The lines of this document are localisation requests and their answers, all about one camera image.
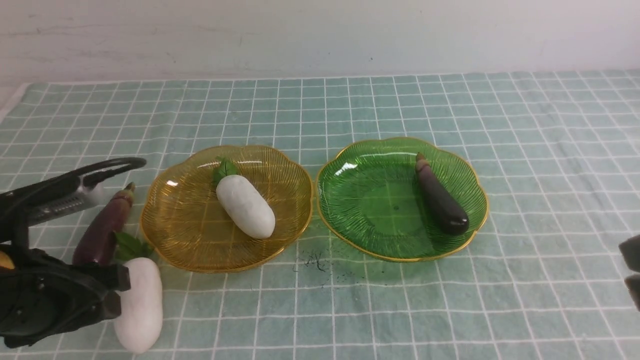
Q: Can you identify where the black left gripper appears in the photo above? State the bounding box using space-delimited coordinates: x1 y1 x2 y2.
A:
1 244 131 349

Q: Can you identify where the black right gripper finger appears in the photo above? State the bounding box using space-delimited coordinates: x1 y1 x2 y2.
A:
625 274 640 312
618 235 640 273

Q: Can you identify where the white radish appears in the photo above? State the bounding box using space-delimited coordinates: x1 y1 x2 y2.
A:
113 232 163 354
213 157 275 240

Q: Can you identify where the purple eggplant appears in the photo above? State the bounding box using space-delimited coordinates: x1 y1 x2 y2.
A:
414 152 470 236
71 182 136 267

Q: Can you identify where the green plastic plate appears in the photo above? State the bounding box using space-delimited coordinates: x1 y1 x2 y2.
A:
317 137 490 263

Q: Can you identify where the amber plastic plate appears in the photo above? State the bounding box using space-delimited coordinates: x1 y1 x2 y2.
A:
140 145 314 273

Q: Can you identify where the green checkered tablecloth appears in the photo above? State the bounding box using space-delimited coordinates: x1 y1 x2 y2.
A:
0 69 640 360

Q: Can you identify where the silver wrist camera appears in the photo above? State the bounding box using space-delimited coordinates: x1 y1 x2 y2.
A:
1 176 105 227

